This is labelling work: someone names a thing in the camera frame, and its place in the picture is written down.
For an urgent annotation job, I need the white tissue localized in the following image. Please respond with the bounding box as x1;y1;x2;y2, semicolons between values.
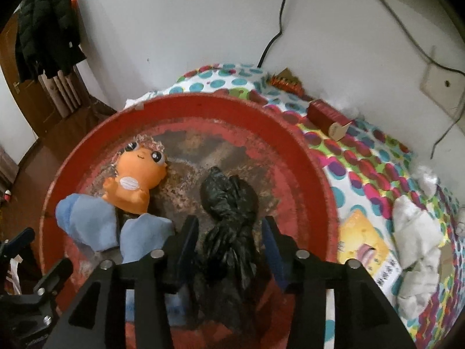
332;95;364;120

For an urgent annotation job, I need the beige wall socket plate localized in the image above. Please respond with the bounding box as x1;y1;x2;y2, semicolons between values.
419;47;465;120

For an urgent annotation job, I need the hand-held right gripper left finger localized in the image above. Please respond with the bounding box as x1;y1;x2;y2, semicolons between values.
47;216;200;349

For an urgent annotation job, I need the thin dark cable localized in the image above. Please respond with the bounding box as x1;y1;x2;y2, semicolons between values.
360;0;465;77

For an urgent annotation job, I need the black plastic bag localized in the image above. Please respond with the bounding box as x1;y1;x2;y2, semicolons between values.
191;166;260;330

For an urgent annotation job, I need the white patterned cloth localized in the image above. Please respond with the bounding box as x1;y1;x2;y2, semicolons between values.
3;258;22;295

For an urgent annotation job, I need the blue sock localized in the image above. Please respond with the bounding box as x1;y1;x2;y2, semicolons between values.
118;213;193;326
55;193;120;253

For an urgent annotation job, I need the black puffer jacket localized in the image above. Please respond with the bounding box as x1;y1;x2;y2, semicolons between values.
15;0;88;82

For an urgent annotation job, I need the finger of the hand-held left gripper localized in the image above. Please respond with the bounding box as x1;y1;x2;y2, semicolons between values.
31;258;74;299
0;227;36;262

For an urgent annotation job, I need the orange toy figure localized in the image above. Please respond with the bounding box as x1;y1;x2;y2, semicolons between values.
102;140;168;213

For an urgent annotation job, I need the red box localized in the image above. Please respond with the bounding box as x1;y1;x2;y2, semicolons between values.
307;99;353;142

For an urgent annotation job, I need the black power cable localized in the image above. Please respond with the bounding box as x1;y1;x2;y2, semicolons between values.
257;0;295;68

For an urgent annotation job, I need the polka dot tablecloth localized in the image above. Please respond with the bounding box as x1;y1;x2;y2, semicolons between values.
124;63;465;349

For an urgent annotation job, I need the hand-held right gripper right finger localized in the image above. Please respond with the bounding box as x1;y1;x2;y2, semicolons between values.
262;216;416;349

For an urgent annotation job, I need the red round tray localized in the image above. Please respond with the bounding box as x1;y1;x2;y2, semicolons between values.
39;92;342;349

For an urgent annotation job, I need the white sock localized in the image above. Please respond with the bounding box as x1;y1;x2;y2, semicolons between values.
392;194;446;268
396;258;442;317

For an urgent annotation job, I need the radiator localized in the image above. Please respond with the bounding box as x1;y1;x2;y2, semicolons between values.
38;63;90;119

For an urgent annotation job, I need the wooden furniture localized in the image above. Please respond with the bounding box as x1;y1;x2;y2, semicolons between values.
0;145;19;190

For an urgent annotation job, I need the thin charger cable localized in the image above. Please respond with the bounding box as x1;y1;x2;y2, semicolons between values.
430;107;465;159

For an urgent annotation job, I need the yellow cardboard box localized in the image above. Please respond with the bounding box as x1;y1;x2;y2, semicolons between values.
338;209;402;288

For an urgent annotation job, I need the wooden door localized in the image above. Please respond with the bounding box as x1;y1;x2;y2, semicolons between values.
0;11;59;131

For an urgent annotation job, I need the clear plastic bag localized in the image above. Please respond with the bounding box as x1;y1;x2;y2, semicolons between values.
414;165;438;195

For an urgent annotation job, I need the white sheet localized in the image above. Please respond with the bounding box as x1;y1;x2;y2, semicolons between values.
121;96;146;111

